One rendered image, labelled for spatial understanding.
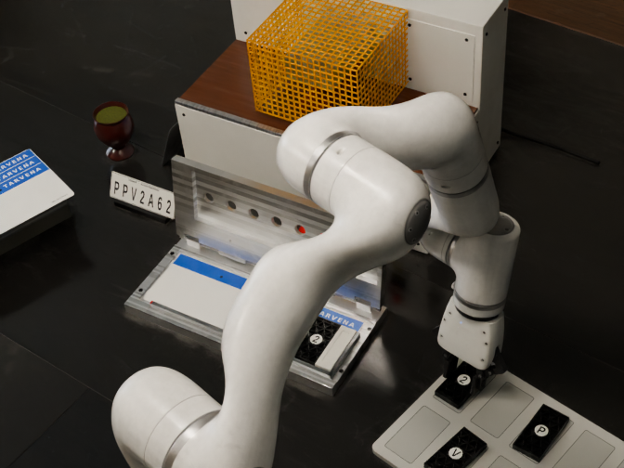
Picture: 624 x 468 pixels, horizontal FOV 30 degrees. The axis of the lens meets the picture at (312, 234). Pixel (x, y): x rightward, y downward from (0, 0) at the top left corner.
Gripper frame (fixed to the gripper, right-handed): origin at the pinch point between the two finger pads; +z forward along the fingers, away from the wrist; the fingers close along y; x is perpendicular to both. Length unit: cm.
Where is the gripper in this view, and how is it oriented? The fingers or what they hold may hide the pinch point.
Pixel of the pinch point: (464, 374)
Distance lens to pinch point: 199.9
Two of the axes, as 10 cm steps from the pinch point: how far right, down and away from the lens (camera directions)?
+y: 7.5, 4.3, -5.0
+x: 6.6, -4.1, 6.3
